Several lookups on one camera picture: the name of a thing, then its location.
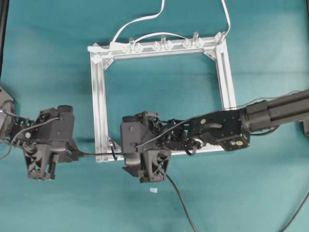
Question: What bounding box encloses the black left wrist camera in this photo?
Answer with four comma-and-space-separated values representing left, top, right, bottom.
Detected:
35, 105, 78, 151

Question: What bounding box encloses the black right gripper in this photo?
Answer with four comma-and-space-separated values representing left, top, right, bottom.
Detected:
122, 149, 171, 183

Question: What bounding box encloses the thin black cable right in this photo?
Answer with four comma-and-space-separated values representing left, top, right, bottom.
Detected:
282, 185, 309, 232

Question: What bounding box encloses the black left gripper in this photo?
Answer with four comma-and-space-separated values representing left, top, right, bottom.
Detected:
24, 144, 79, 181

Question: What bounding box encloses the aluminium extrusion frame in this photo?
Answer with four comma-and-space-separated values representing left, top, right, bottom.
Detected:
87, 32, 237, 163

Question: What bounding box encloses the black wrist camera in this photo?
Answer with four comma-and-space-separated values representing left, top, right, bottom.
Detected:
120, 111, 159, 166
35, 105, 78, 151

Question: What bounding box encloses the black USB cable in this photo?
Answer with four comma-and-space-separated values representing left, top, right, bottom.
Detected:
76, 151, 201, 232

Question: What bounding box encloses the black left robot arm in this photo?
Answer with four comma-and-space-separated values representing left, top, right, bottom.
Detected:
0, 88, 82, 181

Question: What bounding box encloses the white flat cable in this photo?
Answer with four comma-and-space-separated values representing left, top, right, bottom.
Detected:
110, 0, 232, 46

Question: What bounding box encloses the black string loop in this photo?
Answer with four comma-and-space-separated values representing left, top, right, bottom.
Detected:
108, 139, 119, 161

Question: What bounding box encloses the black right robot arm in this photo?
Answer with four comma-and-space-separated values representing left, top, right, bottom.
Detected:
120, 90, 309, 183

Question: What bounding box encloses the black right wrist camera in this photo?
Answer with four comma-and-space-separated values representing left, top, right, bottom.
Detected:
120, 111, 159, 166

